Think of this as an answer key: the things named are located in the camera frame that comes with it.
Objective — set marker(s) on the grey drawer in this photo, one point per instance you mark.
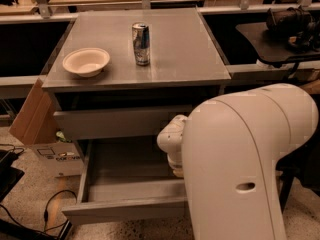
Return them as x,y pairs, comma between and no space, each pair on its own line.
126,179
114,123

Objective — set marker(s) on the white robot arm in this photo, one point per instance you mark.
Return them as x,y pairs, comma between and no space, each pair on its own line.
226,151

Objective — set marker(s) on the grey top drawer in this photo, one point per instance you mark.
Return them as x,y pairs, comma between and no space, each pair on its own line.
114,123

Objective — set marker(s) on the grey drawer cabinet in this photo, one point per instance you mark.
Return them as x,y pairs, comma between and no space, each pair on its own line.
185,67

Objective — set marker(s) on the silver blue drink can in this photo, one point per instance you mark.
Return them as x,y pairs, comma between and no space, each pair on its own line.
141,43

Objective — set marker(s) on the white paper bowl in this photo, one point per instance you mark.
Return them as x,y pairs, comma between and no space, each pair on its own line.
86,62

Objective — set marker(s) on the black office chair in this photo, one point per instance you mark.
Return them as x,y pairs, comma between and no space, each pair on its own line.
304,162

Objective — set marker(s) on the brown cardboard box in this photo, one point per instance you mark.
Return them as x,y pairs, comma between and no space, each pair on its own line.
36,128

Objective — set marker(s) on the black equipment at left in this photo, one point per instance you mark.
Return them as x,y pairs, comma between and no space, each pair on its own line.
9,176

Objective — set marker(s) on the black VR headset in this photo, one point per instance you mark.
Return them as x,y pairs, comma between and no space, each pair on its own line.
299,27

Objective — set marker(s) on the black stand base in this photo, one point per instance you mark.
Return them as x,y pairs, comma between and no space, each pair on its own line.
19,232

